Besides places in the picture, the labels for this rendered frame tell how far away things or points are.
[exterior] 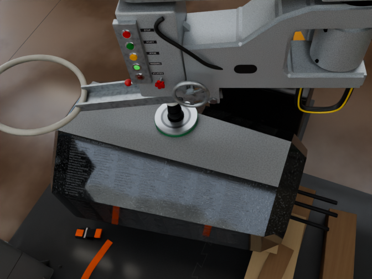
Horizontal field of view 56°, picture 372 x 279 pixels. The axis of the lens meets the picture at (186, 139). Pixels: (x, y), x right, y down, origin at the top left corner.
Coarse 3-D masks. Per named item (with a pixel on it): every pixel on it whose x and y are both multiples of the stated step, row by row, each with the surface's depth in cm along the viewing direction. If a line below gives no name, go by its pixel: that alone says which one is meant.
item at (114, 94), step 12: (96, 84) 169; (108, 84) 167; (120, 84) 166; (132, 84) 165; (96, 96) 170; (108, 96) 168; (120, 96) 166; (132, 96) 164; (204, 96) 151; (84, 108) 166; (96, 108) 165; (108, 108) 164
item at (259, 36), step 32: (256, 0) 124; (288, 0) 112; (320, 0) 107; (160, 32) 116; (192, 32) 127; (224, 32) 124; (256, 32) 116; (288, 32) 114; (192, 64) 130; (224, 64) 128; (256, 64) 127; (288, 64) 132
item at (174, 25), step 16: (128, 16) 113; (144, 16) 113; (160, 16) 112; (176, 16) 113; (144, 32) 118; (176, 32) 117; (144, 48) 124; (160, 48) 123; (176, 48) 123; (176, 64) 129; (176, 80) 137; (144, 96) 147; (160, 96) 146
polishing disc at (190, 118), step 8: (160, 112) 177; (184, 112) 175; (192, 112) 174; (160, 120) 174; (168, 120) 173; (184, 120) 172; (192, 120) 172; (160, 128) 171; (168, 128) 171; (176, 128) 170; (184, 128) 170
